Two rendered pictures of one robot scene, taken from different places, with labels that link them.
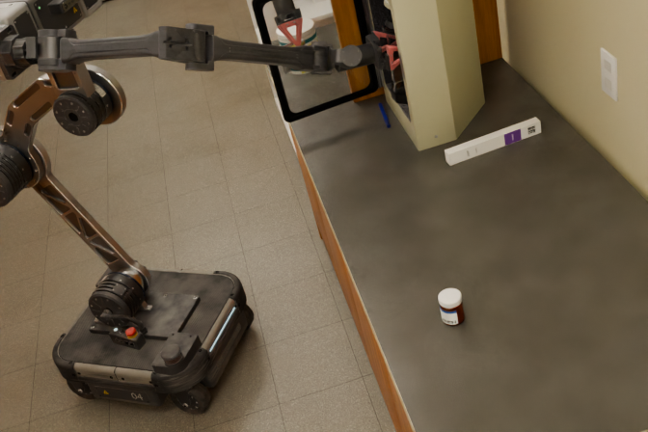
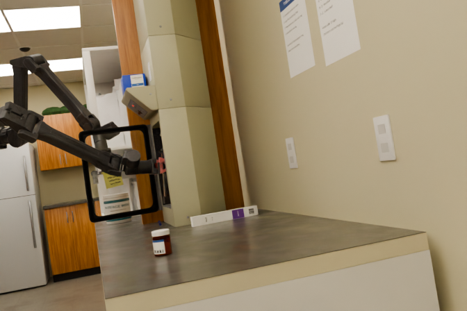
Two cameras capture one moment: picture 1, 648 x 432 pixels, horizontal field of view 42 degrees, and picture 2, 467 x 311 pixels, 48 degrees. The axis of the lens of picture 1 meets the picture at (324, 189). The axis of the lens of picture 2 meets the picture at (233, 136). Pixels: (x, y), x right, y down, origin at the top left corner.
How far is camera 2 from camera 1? 1.06 m
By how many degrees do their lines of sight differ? 39
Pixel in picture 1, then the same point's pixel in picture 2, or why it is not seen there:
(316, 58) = (112, 161)
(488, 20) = (233, 179)
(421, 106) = (177, 191)
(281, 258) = not seen: outside the picture
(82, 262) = not seen: outside the picture
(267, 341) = not seen: outside the picture
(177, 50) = (13, 116)
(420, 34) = (177, 140)
